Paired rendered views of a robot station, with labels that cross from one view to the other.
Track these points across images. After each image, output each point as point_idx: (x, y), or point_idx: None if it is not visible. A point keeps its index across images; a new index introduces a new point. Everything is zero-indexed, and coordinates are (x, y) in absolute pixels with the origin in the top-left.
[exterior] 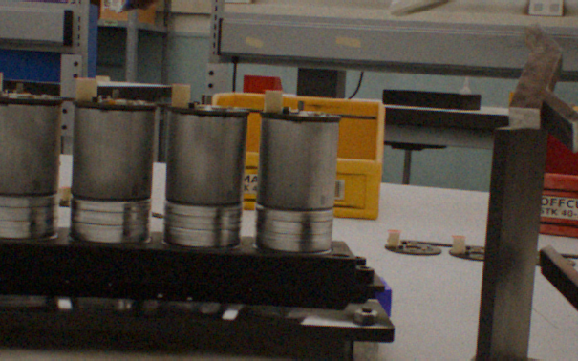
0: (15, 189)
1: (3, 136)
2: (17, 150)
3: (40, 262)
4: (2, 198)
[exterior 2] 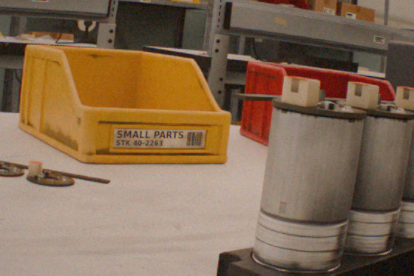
0: (398, 203)
1: (401, 152)
2: (405, 165)
3: (406, 265)
4: (391, 214)
